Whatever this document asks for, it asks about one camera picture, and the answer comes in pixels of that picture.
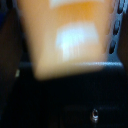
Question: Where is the orange food piece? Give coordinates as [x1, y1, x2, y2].
[15, 0, 117, 80]

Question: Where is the black air fryer drawer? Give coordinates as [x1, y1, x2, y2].
[0, 0, 128, 128]

